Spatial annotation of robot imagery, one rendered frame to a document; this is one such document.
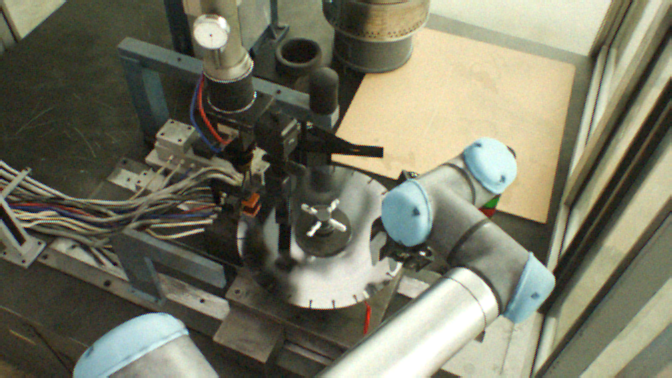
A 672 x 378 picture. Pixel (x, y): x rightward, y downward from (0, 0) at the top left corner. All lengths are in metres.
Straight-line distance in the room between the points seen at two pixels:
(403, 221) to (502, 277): 0.14
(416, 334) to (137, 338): 0.28
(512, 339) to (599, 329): 0.45
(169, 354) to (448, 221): 0.35
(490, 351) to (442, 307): 0.51
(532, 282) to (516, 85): 1.17
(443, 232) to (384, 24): 0.96
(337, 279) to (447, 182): 0.42
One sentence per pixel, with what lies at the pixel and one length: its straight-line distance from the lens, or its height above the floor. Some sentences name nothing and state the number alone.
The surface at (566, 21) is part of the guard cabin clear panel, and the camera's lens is 2.03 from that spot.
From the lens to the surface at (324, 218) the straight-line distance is 1.15.
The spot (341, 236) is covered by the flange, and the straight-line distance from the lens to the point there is 1.18.
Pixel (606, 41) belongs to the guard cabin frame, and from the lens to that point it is 2.01.
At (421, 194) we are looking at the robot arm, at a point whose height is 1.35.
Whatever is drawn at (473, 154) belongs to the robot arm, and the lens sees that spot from 0.82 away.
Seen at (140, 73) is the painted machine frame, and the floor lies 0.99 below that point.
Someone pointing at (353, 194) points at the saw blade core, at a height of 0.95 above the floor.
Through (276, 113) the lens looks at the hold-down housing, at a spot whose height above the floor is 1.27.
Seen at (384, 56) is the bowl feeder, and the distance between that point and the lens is 1.76.
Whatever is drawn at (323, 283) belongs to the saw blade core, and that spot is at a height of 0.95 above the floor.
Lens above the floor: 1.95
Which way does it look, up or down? 52 degrees down
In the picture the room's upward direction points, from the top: 3 degrees clockwise
